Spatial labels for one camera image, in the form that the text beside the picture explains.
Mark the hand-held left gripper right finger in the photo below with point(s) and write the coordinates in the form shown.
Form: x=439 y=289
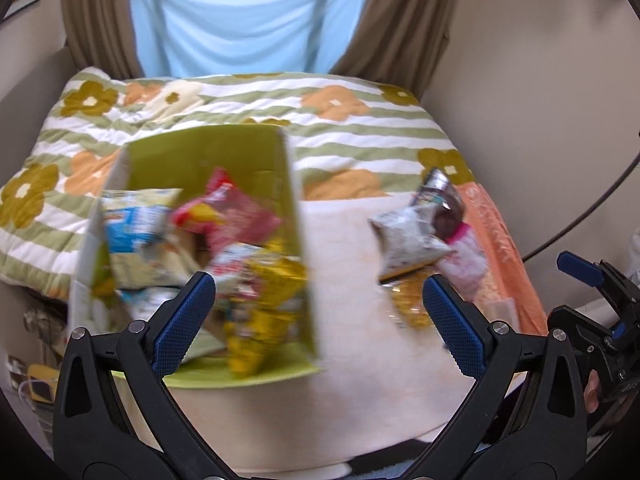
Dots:
x=452 y=327

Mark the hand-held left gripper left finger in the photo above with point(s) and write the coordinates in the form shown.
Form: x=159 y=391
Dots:
x=182 y=325

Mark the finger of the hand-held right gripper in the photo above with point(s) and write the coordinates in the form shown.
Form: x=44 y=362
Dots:
x=580 y=267
x=590 y=327

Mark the yellow orange snack packet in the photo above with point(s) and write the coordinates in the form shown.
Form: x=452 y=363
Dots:
x=410 y=305

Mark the gold yellow snack packet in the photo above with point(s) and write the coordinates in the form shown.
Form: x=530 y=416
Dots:
x=265 y=310

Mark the grey white snack packet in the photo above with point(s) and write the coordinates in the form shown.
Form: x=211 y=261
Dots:
x=405 y=240

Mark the red pink snack packet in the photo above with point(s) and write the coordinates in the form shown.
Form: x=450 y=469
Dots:
x=235 y=215

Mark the dark brown snack packet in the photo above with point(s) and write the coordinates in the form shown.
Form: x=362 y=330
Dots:
x=445 y=200

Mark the green cardboard box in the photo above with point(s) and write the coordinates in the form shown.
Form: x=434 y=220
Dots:
x=210 y=150

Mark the person's right hand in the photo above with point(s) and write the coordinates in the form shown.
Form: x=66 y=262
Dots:
x=591 y=390

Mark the black metal stand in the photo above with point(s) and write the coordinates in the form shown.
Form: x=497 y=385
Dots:
x=531 y=256

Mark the white round appliance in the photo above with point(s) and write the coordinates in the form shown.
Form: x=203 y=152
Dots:
x=636 y=255

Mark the orange zip bag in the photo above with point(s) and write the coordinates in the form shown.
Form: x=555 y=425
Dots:
x=505 y=270

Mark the yellow flat object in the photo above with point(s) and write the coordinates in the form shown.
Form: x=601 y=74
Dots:
x=42 y=382

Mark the white small table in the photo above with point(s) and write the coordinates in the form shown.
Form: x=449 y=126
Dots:
x=325 y=471

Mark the floral striped blanket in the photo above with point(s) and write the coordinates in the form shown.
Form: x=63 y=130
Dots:
x=350 y=125

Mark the grey bed headboard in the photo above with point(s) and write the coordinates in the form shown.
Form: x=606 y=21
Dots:
x=35 y=110

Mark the brown curtain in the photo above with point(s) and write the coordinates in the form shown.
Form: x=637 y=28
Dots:
x=100 y=25
x=400 y=35

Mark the light blue cloth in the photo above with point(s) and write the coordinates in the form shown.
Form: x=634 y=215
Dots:
x=240 y=20

